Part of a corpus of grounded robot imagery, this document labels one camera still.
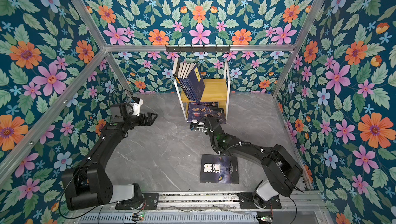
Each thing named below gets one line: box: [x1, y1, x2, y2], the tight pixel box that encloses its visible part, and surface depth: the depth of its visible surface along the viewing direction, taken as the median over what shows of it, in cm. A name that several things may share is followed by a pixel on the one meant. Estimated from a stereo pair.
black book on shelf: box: [172, 57, 182, 86], surface depth 78 cm
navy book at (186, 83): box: [182, 62, 195, 102], surface depth 82 cm
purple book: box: [187, 106, 227, 124], surface depth 87 cm
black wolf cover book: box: [200, 153, 240, 184], surface depth 84 cm
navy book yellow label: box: [174, 76, 189, 100], surface depth 80 cm
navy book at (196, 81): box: [185, 62, 206, 103], surface depth 86 cm
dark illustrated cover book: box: [188, 101, 219, 108], surface depth 106 cm
